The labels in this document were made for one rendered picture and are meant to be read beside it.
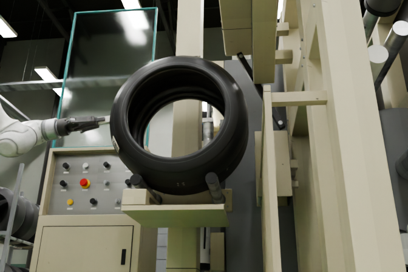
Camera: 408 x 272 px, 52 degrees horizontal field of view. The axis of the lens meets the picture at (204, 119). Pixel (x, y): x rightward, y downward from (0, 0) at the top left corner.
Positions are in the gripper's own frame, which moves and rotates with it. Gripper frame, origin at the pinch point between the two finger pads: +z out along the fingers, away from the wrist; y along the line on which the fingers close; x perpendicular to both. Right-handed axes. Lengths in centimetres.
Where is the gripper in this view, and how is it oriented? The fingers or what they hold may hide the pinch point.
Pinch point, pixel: (105, 119)
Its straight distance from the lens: 181.7
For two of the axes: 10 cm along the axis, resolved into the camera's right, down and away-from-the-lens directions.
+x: 1.4, 9.0, -4.2
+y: 1.1, 4.0, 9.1
